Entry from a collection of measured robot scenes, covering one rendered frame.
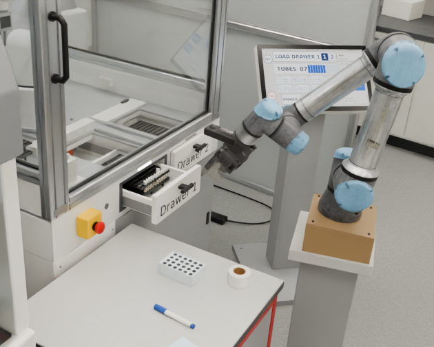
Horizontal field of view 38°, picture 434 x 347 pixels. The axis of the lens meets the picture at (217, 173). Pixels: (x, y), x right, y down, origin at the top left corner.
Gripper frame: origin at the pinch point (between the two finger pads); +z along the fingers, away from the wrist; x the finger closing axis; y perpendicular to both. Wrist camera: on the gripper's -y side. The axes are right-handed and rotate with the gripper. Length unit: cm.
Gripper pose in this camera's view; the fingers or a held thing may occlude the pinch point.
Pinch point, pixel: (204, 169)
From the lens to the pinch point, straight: 206.0
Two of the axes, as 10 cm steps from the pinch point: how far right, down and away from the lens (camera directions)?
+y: 6.9, 7.2, -0.8
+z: -5.5, 5.8, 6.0
